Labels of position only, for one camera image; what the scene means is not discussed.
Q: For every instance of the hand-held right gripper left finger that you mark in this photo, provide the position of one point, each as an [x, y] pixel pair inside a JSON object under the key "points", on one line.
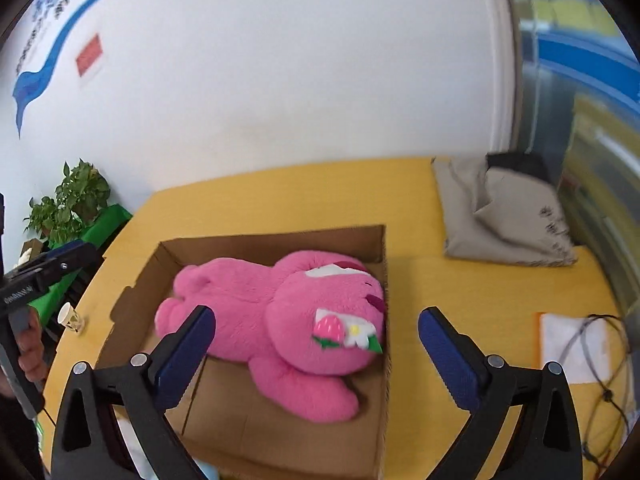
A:
{"points": [[185, 355]]}

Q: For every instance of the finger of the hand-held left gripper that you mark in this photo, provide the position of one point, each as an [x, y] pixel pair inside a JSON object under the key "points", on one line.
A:
{"points": [[65, 260]]}

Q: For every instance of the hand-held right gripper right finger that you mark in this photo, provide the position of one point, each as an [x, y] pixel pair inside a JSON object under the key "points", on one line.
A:
{"points": [[450, 360]]}

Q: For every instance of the pink plush toy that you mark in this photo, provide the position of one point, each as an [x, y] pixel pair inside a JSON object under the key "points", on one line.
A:
{"points": [[270, 310]]}

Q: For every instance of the brown cardboard box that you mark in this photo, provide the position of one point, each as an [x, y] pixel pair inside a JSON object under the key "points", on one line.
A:
{"points": [[300, 440]]}

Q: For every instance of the person's left forearm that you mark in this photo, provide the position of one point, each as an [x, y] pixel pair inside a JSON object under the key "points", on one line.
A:
{"points": [[15, 440]]}

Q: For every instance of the person's left hand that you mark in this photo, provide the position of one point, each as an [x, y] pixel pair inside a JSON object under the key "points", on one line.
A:
{"points": [[31, 355]]}

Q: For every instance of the white paper cup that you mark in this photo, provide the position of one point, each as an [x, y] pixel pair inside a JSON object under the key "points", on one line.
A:
{"points": [[69, 317]]}

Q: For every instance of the large green potted plant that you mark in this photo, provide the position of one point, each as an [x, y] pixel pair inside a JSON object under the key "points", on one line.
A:
{"points": [[70, 200]]}

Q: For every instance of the white paper sheet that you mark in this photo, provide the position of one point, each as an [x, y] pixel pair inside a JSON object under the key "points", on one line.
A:
{"points": [[560, 345]]}

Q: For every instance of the grey cloth bag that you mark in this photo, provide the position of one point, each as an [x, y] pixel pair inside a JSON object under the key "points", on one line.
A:
{"points": [[505, 220]]}

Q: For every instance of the black pouch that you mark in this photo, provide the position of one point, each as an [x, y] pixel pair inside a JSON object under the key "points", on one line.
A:
{"points": [[520, 162]]}

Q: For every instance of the blue window banner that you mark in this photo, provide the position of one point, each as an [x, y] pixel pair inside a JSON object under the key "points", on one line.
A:
{"points": [[575, 57]]}

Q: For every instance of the blue wave wall decal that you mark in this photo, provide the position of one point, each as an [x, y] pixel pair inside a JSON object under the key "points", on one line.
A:
{"points": [[35, 82]]}

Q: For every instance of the red wall sign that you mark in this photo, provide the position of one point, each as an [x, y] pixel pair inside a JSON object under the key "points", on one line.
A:
{"points": [[90, 57]]}

